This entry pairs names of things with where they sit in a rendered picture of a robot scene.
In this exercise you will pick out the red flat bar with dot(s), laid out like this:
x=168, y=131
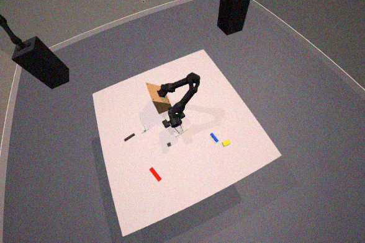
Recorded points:
x=155, y=174

